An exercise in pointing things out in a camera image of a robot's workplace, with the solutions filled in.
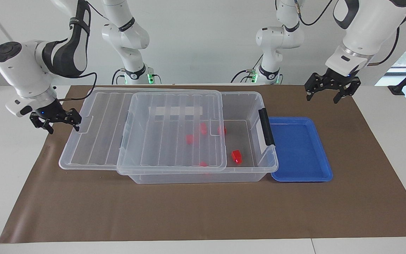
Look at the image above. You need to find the black box latch handle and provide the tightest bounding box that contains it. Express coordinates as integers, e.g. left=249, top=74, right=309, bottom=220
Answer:
left=258, top=108, right=276, bottom=147

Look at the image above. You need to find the blue plastic tray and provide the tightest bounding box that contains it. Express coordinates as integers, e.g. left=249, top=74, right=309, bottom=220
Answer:
left=268, top=117, right=333, bottom=183

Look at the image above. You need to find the clear ribbed plastic lid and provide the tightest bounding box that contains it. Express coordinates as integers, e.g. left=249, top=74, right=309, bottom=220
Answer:
left=59, top=87, right=228, bottom=175

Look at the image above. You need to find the black base cable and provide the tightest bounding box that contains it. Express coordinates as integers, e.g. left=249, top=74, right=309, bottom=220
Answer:
left=231, top=63, right=260, bottom=84
left=112, top=68, right=126, bottom=85

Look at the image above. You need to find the clear plastic storage box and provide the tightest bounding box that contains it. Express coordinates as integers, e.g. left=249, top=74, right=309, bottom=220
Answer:
left=117, top=91, right=279, bottom=185

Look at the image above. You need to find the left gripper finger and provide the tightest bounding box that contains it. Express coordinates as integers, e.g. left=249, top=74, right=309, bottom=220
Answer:
left=304, top=73, right=322, bottom=102
left=333, top=78, right=362, bottom=104

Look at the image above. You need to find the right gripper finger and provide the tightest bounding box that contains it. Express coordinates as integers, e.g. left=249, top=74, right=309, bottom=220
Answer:
left=29, top=112, right=54, bottom=135
left=65, top=108, right=82, bottom=132

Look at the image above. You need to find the brown table mat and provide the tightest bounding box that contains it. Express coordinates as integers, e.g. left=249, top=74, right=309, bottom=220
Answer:
left=0, top=85, right=406, bottom=244

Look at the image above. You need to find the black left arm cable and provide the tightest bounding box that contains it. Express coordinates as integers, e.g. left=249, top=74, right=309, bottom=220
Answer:
left=294, top=0, right=401, bottom=67

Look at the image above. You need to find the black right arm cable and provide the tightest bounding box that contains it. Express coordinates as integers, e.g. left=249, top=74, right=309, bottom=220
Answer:
left=58, top=0, right=109, bottom=103

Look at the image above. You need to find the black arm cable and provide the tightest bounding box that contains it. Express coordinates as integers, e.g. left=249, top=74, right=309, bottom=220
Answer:
left=294, top=0, right=401, bottom=67
left=58, top=0, right=109, bottom=103

